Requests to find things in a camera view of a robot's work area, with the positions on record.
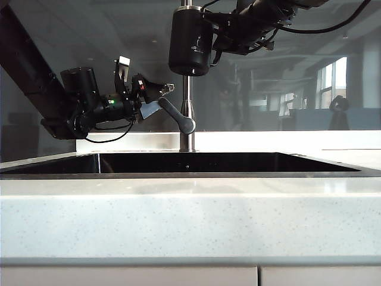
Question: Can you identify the wide beige cabinet door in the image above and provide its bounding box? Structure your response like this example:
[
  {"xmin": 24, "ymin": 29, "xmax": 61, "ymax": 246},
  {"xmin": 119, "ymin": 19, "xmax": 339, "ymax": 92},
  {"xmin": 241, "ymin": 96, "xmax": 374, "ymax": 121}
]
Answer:
[{"xmin": 0, "ymin": 265, "xmax": 258, "ymax": 286}]

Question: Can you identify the steel faucet lever handle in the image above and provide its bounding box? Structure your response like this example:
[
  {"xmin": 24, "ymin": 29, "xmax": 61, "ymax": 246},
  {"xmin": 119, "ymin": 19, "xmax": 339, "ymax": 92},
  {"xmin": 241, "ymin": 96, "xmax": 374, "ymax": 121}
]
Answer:
[{"xmin": 158, "ymin": 97, "xmax": 196, "ymax": 135}]

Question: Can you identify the left gripper clear-tipped finger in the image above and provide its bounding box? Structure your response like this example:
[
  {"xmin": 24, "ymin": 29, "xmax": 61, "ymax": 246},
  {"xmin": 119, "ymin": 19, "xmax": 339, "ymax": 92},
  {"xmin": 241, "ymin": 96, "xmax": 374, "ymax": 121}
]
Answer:
[{"xmin": 148, "ymin": 82, "xmax": 176, "ymax": 98}]

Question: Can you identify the black rectangular sink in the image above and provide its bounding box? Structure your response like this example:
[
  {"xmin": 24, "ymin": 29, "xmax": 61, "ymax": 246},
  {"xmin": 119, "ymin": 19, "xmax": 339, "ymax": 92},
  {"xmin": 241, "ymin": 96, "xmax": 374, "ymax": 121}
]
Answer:
[{"xmin": 0, "ymin": 151, "xmax": 363, "ymax": 179}]

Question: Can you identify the black mug with steel rim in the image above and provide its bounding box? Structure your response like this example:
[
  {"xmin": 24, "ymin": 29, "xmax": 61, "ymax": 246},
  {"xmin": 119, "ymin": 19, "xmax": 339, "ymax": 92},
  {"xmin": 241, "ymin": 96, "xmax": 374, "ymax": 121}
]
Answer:
[{"xmin": 168, "ymin": 5, "xmax": 223, "ymax": 77}]

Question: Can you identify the narrow beige cabinet door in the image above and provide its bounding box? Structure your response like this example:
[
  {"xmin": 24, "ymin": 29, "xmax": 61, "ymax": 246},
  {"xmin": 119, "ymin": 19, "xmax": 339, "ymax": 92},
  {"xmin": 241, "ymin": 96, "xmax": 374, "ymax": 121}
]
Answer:
[{"xmin": 261, "ymin": 266, "xmax": 381, "ymax": 286}]

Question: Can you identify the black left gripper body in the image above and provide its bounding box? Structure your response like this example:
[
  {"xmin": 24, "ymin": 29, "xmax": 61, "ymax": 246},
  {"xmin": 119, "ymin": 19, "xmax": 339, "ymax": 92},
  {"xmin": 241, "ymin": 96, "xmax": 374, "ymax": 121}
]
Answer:
[{"xmin": 130, "ymin": 73, "xmax": 159, "ymax": 120}]

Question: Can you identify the left gripper grey-padded finger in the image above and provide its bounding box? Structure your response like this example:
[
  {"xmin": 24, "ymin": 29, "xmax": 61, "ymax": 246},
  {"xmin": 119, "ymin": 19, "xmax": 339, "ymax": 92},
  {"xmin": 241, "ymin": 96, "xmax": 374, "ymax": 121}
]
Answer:
[{"xmin": 139, "ymin": 100, "xmax": 160, "ymax": 121}]

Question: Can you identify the white counter upstand ledge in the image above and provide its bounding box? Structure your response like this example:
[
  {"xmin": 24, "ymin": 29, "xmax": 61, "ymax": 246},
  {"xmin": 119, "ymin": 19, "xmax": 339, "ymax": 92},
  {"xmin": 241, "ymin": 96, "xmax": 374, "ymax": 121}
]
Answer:
[{"xmin": 76, "ymin": 130, "xmax": 381, "ymax": 153}]

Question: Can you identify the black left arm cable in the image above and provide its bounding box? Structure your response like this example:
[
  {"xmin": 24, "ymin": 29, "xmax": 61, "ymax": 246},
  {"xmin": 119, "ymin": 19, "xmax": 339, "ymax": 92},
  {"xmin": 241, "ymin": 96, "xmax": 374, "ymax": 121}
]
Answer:
[{"xmin": 84, "ymin": 117, "xmax": 135, "ymax": 144}]

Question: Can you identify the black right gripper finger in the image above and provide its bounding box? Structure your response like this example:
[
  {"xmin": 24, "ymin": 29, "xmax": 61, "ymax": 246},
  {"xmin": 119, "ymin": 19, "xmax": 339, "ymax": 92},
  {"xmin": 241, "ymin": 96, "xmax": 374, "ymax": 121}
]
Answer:
[
  {"xmin": 202, "ymin": 8, "xmax": 232, "ymax": 24},
  {"xmin": 211, "ymin": 38, "xmax": 236, "ymax": 54}
]

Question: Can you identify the stainless steel faucet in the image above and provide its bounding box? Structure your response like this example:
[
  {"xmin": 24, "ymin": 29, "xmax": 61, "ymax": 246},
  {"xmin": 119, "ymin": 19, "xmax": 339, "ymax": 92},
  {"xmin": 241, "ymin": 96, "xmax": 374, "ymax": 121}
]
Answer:
[{"xmin": 178, "ymin": 0, "xmax": 197, "ymax": 153}]

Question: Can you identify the left wrist camera white-topped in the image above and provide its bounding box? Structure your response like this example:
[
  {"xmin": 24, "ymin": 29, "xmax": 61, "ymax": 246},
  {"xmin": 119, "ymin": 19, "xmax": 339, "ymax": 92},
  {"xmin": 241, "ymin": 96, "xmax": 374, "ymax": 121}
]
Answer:
[{"xmin": 114, "ymin": 55, "xmax": 132, "ymax": 93}]

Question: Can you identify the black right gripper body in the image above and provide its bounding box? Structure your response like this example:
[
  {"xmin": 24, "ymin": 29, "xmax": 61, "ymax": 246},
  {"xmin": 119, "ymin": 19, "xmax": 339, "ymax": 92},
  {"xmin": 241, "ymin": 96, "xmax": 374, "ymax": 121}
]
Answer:
[{"xmin": 215, "ymin": 2, "xmax": 281, "ymax": 55}]

